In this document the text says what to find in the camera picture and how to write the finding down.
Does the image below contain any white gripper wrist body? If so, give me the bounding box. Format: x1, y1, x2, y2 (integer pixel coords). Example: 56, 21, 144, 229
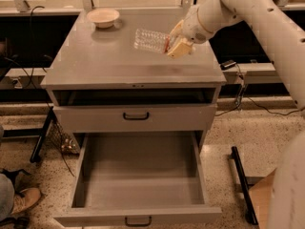
182, 7, 211, 44

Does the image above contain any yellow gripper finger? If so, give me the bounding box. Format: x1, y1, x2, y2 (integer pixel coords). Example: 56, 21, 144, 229
167, 37, 193, 59
170, 20, 184, 37

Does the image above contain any clear plastic water bottle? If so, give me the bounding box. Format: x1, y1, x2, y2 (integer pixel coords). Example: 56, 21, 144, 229
133, 29, 171, 53

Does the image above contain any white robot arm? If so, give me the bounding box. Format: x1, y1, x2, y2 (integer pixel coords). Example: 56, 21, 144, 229
166, 0, 305, 229

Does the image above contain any grey drawer cabinet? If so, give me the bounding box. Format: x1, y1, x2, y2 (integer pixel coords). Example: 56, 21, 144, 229
41, 9, 225, 143

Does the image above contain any open grey bottom drawer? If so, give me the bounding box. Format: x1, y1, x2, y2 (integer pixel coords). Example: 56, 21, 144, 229
54, 132, 221, 227

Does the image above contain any small black device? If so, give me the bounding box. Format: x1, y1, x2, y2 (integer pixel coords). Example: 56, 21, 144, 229
220, 60, 236, 71

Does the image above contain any white bowl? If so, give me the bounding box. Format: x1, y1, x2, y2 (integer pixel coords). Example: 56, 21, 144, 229
87, 9, 120, 29

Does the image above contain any cardboard box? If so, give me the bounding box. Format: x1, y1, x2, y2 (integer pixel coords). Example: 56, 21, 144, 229
249, 171, 275, 229

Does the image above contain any black metal floor bar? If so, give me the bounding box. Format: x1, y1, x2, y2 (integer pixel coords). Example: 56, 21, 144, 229
232, 146, 258, 225

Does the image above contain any black table leg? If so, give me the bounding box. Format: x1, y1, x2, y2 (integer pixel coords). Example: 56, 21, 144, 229
30, 109, 53, 163

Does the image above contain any blue jeans leg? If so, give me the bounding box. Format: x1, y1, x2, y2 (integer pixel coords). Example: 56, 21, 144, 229
0, 174, 15, 221

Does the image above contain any black power cable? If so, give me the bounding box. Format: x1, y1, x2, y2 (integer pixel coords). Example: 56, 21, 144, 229
214, 64, 303, 117

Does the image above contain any black upper drawer handle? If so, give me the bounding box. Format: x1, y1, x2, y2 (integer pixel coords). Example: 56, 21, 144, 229
122, 112, 150, 121

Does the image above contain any black drawer handle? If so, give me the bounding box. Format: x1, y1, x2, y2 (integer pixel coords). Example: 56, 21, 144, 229
122, 112, 150, 121
124, 216, 153, 227

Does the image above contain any black lower drawer handle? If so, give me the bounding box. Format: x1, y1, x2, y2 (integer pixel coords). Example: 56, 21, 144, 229
124, 216, 153, 227

